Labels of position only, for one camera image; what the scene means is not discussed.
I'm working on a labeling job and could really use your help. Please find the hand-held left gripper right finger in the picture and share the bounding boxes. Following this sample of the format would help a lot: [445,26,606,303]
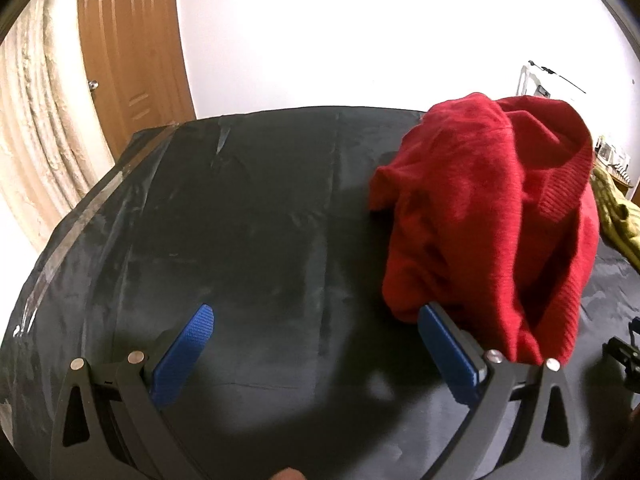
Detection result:
[419,302,581,480]

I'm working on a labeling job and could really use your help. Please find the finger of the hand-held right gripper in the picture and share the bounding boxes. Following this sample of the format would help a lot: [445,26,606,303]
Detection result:
[602,317,640,376]

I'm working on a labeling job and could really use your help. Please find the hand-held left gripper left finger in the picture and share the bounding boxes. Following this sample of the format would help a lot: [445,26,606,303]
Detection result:
[50,304,216,480]

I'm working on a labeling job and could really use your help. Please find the red knit sweater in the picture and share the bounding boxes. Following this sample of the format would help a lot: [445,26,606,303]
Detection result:
[369,92,600,366]

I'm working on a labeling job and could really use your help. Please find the black table sheet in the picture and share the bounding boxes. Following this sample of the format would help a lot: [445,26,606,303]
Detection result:
[0,105,640,480]

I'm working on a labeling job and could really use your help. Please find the olive green sweater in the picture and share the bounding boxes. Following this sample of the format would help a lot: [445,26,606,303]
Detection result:
[592,165,640,261]

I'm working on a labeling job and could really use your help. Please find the beige curtain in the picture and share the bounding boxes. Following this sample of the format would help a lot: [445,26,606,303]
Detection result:
[0,0,121,256]

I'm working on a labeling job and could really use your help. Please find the wooden door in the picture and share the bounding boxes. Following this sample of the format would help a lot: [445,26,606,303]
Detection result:
[77,0,196,161]

